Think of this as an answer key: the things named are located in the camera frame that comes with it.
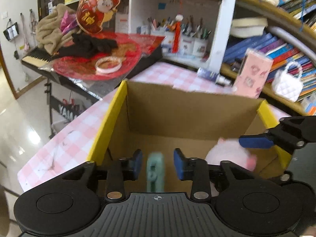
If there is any red hanging tassel ornament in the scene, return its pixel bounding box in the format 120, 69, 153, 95
171, 14, 183, 54

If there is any black plush cloth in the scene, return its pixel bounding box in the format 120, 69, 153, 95
52, 33, 118, 59

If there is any white quilted pearl purse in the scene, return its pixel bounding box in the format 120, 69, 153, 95
272, 61, 304, 102

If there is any pink cylindrical pen holder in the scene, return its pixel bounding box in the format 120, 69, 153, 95
232, 48, 273, 99

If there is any electric keyboard piano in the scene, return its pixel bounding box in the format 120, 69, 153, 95
21, 45, 162, 104

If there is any pink checkered table mat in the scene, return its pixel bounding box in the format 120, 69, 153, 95
17, 61, 292, 193

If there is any large pink plush pig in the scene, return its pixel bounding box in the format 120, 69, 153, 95
205, 138, 257, 171

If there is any green correction tape dispenser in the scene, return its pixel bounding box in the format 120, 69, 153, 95
146, 152, 165, 193

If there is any beige blanket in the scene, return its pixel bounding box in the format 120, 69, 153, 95
35, 4, 81, 55

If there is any white tape roll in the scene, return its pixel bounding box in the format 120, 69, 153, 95
95, 56, 122, 74

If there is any red fortune god decoration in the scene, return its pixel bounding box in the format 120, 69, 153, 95
76, 0, 120, 34

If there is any yellow cardboard box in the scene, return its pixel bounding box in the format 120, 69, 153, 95
87, 81, 279, 193

